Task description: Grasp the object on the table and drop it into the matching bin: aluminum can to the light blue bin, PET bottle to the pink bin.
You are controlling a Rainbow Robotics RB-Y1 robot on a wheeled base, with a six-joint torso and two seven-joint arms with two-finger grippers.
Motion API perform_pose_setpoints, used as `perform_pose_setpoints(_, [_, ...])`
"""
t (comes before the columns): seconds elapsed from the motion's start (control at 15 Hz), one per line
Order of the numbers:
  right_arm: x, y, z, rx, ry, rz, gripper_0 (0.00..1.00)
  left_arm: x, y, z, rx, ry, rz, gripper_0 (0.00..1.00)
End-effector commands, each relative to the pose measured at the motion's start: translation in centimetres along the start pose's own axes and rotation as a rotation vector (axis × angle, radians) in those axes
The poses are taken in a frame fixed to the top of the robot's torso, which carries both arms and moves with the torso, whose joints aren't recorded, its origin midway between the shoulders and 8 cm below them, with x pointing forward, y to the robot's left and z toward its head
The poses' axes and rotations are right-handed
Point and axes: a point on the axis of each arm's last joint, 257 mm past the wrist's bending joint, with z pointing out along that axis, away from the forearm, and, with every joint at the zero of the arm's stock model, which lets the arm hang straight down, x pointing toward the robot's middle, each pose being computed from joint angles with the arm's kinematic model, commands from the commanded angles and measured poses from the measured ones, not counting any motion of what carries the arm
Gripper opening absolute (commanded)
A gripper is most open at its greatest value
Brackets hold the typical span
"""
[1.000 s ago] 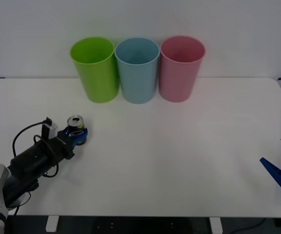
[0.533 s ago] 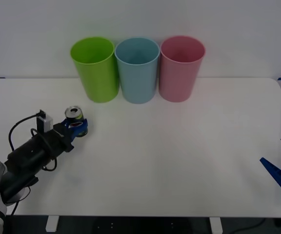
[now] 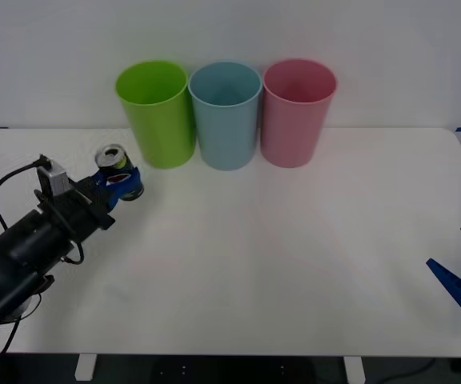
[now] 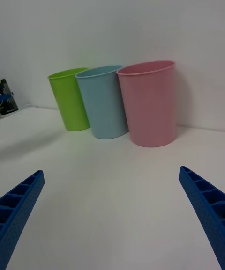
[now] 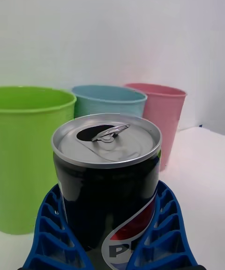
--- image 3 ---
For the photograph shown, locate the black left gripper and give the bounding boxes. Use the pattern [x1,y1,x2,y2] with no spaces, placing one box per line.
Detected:
[34,166,142,243]

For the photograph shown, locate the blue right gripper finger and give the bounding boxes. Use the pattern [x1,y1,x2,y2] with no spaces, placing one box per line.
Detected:
[426,258,461,336]

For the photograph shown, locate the black drink can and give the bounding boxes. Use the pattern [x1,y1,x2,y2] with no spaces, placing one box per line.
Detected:
[95,143,145,201]

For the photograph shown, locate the green plastic bin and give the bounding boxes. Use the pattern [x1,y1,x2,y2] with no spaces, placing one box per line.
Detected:
[114,59,196,170]

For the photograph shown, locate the pale blue plastic bin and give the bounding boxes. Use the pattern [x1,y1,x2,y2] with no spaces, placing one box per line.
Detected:
[187,60,263,172]

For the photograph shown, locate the white table leg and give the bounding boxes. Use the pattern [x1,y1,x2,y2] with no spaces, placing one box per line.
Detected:
[343,355,366,384]
[74,354,97,382]

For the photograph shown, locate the pink plastic bin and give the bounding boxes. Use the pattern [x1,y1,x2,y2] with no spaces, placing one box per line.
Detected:
[261,58,339,169]

